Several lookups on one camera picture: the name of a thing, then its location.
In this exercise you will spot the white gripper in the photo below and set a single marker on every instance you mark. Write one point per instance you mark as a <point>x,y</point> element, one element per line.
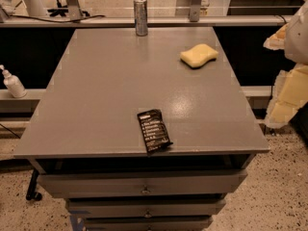
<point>298,40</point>

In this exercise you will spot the yellow sponge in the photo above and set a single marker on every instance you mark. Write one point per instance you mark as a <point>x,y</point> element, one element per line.
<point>199,55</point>

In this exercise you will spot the black rxbar chocolate wrapper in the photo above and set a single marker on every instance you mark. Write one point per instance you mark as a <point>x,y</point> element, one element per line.
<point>154,131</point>

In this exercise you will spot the silver drink can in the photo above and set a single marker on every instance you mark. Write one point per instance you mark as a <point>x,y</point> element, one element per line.
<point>140,14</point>

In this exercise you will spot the grey drawer cabinet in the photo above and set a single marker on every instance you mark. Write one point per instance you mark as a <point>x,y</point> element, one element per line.
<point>132,139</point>

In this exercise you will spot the bottom grey drawer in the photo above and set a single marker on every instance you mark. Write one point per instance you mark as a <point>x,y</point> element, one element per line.
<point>194,223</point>

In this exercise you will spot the grey drawer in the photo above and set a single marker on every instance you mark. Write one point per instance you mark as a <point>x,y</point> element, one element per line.
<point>194,223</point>
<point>142,183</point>
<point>146,208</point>

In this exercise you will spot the middle grey drawer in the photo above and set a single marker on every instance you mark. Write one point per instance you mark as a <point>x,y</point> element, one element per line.
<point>146,208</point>

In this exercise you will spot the blue tape strip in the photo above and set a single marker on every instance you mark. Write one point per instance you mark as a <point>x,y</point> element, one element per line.
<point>77,220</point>

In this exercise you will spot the top grey drawer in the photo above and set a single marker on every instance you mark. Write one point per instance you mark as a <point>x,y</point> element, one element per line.
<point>142,183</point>

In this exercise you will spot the white spray bottle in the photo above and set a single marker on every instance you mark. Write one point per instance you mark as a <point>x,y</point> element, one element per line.
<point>13,84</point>

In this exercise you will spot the black caster wheel leg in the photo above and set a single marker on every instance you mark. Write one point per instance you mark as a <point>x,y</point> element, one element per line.
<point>32,193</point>

